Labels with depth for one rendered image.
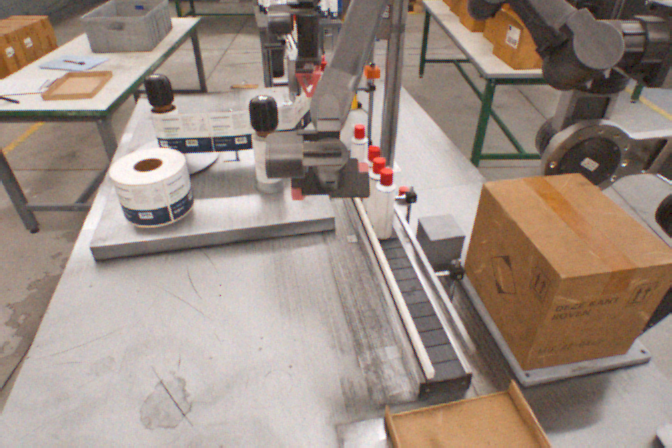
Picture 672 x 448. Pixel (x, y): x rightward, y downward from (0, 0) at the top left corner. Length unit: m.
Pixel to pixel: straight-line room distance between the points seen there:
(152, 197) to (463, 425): 0.92
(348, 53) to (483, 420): 0.71
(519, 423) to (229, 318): 0.65
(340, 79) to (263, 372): 0.62
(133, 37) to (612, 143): 2.79
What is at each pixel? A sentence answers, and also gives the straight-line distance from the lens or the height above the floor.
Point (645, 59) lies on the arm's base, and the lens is 0.86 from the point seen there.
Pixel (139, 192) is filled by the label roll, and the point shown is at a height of 1.00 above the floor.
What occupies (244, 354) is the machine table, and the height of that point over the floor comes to 0.83.
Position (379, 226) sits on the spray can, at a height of 0.93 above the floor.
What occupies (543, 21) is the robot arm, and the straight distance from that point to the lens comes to 0.80.
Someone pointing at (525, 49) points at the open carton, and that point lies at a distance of 2.91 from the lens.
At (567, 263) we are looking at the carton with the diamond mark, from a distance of 0.87.
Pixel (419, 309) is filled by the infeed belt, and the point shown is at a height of 0.88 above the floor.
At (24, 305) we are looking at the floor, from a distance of 2.66.
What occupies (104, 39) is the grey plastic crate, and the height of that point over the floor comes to 0.89.
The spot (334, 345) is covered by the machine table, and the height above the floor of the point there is 0.83.
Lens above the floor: 1.65
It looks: 35 degrees down
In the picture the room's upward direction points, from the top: straight up
